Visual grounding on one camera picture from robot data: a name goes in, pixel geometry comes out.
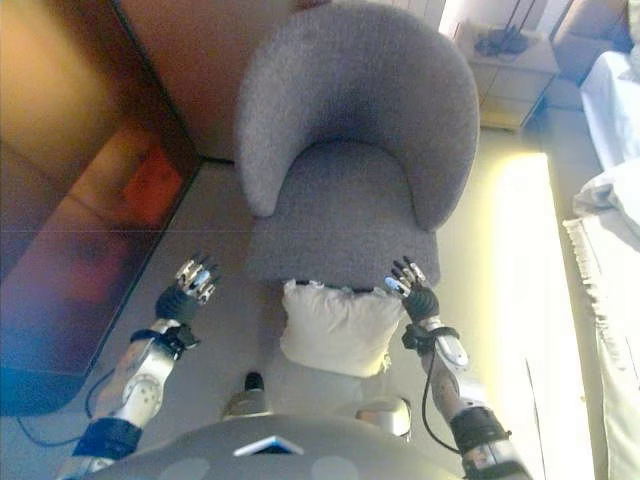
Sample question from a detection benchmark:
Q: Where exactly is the white fringed blanket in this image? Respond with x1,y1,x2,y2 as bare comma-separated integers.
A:
562,217,640,480

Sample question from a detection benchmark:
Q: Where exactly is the silver robot right leg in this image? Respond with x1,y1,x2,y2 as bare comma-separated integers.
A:
354,397,414,442

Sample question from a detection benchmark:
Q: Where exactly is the white duvet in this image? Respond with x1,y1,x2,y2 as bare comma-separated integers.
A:
572,159,640,246

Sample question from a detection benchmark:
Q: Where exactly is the white nightstand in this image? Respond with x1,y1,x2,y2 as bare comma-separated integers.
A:
457,17,561,134

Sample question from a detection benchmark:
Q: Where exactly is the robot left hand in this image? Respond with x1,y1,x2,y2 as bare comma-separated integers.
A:
154,254,222,324

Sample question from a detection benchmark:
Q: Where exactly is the silver robot left leg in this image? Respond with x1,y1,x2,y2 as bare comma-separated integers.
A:
222,371,269,421

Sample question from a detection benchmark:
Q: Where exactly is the brown upholstered bed frame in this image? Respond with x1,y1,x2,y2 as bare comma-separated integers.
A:
522,0,637,166

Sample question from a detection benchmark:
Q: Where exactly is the dark cable bundle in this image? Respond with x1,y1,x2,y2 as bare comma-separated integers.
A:
474,27,531,57

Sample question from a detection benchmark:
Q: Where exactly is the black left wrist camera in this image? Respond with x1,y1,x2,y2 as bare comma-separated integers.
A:
130,323,202,359

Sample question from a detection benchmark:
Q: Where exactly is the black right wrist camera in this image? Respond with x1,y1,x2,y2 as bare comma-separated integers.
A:
401,324,460,354

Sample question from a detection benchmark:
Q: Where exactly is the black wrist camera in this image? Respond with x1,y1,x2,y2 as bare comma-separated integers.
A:
401,324,460,354
130,323,202,359

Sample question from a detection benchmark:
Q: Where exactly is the white fringed cushion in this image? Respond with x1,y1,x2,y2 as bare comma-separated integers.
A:
278,279,406,379

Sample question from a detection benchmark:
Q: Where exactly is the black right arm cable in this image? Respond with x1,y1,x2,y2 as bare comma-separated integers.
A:
421,349,462,455

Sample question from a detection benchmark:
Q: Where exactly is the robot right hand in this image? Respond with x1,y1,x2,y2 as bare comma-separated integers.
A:
383,255,442,324

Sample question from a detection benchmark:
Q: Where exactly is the glossy brown wooden cabinet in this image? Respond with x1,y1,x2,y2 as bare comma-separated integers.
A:
0,0,201,416

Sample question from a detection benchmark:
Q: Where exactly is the grey robot torso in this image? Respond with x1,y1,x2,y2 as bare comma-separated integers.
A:
99,417,471,480

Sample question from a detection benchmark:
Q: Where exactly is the silver robot leg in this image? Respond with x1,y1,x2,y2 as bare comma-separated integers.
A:
222,371,269,421
354,397,414,442

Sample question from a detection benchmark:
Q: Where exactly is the white bed sheet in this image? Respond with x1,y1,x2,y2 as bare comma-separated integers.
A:
579,49,640,171

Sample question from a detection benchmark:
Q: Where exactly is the grey fabric armchair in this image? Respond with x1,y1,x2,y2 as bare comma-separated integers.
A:
234,0,481,294

